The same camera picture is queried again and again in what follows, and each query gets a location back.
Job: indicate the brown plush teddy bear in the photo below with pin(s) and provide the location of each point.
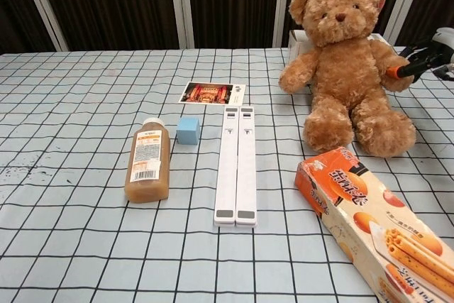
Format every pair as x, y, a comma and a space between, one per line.
347, 69

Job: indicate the light blue checked tablecloth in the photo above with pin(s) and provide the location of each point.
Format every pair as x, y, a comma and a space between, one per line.
88, 239

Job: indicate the orange egg roll snack box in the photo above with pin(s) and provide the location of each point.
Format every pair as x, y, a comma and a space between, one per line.
372, 210

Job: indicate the red temple photo postcard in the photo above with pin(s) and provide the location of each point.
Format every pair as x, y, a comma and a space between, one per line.
213, 93

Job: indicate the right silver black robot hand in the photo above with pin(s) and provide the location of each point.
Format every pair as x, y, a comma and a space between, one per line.
418, 63

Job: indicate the small blue cube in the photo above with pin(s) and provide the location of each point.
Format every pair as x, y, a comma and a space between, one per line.
188, 131

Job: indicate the white folding stand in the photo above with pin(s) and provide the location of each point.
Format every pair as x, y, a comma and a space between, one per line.
235, 168

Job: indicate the white metal frame post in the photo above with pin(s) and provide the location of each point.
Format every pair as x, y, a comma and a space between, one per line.
282, 1
44, 8
408, 1
181, 5

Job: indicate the white cardboard box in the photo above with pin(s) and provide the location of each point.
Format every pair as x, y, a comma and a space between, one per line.
296, 42

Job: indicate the brown juice bottle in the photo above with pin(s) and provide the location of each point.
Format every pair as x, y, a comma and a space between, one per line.
147, 164

